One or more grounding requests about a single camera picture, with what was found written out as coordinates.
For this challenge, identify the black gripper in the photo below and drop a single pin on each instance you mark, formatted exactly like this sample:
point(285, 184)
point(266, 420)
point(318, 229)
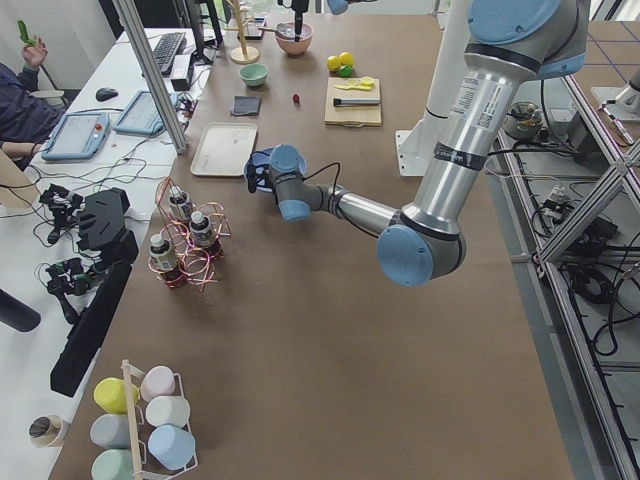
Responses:
point(259, 176)

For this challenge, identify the blue round plate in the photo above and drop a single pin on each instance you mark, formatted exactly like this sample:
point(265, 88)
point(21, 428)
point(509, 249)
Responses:
point(257, 167)

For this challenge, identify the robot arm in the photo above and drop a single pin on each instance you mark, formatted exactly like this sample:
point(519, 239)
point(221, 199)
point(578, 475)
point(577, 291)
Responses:
point(300, 7)
point(503, 44)

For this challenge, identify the person hand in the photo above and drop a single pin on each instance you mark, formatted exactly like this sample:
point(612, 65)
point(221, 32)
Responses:
point(34, 55)

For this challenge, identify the cream rabbit tray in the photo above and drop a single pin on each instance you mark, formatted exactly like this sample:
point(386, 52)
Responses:
point(224, 149)

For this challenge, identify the grey folded cloth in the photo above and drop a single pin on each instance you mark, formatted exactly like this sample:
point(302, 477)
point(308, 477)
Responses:
point(246, 106)

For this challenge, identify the tea bottle front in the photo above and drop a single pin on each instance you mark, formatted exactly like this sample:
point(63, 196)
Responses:
point(204, 237)

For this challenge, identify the tea bottle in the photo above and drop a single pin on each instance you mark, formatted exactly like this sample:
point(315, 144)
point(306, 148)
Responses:
point(180, 203)
point(204, 237)
point(164, 260)

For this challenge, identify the tea bottle right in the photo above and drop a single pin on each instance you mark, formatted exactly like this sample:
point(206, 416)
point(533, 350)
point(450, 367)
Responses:
point(180, 203)

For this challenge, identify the mint green bowl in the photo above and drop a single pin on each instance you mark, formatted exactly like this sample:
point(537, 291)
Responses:
point(254, 75)

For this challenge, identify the wooden cutting board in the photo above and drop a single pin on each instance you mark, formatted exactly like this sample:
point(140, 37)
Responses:
point(352, 116)

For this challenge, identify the tea bottle left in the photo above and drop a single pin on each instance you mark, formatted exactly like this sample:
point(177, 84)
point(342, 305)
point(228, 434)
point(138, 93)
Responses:
point(164, 260)

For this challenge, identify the wooden stand round base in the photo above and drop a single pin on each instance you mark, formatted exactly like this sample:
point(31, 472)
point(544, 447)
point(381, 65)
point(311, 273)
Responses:
point(244, 54)

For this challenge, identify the right blue teach pendant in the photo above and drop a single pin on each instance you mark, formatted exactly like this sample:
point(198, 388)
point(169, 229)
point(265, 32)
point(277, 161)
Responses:
point(140, 117)

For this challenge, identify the blue teach pendant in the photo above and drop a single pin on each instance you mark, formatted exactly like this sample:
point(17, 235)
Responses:
point(140, 117)
point(78, 136)

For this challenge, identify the lower whole lemon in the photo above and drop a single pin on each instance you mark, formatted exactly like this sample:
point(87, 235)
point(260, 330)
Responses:
point(333, 63)

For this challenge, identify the whole lemon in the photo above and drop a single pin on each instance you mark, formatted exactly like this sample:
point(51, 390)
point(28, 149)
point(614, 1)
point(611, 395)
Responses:
point(333, 63)
point(346, 59)

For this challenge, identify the green lime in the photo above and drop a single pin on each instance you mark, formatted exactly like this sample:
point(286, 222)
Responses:
point(345, 71)

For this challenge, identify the yellow plastic knife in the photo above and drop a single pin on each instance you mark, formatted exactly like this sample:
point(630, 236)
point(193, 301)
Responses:
point(357, 86)

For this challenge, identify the lower lemon half slice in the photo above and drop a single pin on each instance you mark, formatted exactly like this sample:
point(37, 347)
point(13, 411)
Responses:
point(367, 81)

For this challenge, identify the pink ice bucket bowl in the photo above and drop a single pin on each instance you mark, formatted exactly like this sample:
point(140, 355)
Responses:
point(287, 41)

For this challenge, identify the upper whole lemon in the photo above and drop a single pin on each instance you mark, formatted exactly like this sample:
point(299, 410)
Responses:
point(346, 59)

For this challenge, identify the black keyboard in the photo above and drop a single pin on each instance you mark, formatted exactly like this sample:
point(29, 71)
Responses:
point(169, 46)

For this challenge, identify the black gripper stand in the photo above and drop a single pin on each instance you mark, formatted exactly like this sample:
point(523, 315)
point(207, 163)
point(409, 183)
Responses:
point(89, 295)

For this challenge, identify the black computer mouse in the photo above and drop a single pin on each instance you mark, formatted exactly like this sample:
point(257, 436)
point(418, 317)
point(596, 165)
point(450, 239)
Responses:
point(106, 93)

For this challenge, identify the left blue teach pendant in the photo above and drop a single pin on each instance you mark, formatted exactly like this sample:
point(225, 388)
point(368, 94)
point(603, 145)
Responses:
point(78, 136)

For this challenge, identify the pink cup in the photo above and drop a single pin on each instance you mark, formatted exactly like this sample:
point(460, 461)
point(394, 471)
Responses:
point(158, 381)

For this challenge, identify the white cup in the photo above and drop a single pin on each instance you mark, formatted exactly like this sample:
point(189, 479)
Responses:
point(173, 410)

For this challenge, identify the yellow cup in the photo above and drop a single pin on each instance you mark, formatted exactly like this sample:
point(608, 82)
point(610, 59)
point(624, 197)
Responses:
point(109, 395)

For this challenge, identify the light blue cup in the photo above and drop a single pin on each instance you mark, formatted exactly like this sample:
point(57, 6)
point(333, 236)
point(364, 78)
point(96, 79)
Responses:
point(173, 447)

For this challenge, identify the grey cup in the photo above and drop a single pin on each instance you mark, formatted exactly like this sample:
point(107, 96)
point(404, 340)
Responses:
point(111, 431)

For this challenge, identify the mint green cup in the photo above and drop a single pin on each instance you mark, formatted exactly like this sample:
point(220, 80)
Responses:
point(113, 464)

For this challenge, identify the tape roll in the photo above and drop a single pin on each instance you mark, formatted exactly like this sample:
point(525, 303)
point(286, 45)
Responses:
point(48, 431)

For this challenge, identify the copper wire bottle rack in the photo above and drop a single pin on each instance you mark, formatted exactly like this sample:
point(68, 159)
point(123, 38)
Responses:
point(197, 267)

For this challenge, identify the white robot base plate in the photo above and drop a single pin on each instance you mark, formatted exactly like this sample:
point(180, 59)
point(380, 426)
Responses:
point(411, 152)

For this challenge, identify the aluminium frame post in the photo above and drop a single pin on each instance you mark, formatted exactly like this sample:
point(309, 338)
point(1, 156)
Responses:
point(130, 20)

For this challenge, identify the white wire cup rack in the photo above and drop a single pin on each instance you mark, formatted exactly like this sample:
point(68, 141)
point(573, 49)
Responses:
point(145, 466)

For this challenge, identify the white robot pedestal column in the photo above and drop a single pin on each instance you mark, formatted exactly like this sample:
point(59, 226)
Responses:
point(450, 68)

